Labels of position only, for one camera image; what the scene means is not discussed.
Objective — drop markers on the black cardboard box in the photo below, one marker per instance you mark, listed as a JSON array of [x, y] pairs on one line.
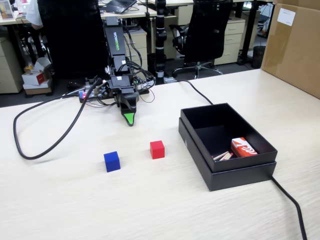
[[220, 117]]

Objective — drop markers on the black cardboard box lid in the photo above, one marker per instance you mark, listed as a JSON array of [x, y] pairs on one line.
[[237, 180]]

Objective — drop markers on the black waste bin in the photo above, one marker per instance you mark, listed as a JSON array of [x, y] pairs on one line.
[[258, 57]]

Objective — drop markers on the beige drawer cabinet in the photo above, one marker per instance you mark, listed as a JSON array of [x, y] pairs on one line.
[[230, 42], [137, 50], [10, 67]]

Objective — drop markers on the black segmented pole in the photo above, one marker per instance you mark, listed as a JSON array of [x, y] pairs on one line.
[[160, 42]]

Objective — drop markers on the blue cube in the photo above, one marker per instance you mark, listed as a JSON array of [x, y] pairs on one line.
[[112, 162]]

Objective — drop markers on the framed picture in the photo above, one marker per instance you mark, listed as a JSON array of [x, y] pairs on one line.
[[6, 9]]

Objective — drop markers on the beige office desk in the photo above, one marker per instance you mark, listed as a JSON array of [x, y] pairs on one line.
[[15, 21], [130, 11]]

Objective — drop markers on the black laptop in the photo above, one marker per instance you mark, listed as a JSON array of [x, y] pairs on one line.
[[120, 5]]

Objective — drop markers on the white and red carton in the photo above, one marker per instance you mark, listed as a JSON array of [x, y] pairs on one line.
[[36, 75]]

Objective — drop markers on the person in white shirt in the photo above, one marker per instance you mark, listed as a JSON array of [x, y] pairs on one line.
[[33, 13]]

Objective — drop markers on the black high-back office chair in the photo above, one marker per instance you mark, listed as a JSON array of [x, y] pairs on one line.
[[75, 37]]

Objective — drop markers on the orange and white matchbox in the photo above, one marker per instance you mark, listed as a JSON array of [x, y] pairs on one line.
[[243, 148]]

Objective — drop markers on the wooden match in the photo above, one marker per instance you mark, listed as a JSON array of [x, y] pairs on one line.
[[227, 157], [221, 155], [224, 156]]

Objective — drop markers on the large brown cardboard box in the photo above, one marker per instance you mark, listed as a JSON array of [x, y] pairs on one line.
[[292, 55]]

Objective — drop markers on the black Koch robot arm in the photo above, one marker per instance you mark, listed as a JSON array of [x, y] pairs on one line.
[[113, 37]]

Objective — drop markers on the red cube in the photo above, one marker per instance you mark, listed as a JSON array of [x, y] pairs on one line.
[[157, 150]]

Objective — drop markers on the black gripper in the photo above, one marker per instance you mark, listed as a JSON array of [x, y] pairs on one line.
[[120, 83]]

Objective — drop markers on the black mesh office chair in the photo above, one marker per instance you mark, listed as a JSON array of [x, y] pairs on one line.
[[205, 32]]

